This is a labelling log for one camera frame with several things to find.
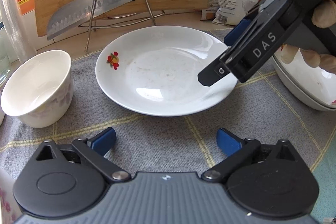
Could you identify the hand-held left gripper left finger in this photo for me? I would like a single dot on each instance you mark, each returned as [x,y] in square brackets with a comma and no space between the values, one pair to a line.
[103,141]

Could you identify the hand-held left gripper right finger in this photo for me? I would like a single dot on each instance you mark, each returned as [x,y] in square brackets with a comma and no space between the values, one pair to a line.
[227,142]

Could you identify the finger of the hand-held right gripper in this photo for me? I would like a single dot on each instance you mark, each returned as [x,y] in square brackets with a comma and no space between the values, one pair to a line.
[236,32]
[210,75]

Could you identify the white floral bowl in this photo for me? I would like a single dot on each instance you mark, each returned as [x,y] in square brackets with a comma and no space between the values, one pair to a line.
[8,200]
[36,87]

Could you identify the person's right hand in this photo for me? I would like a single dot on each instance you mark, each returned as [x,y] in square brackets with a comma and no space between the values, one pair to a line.
[324,12]

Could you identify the grey and teal checked towel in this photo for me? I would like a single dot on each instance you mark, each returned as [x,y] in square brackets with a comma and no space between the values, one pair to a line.
[162,134]

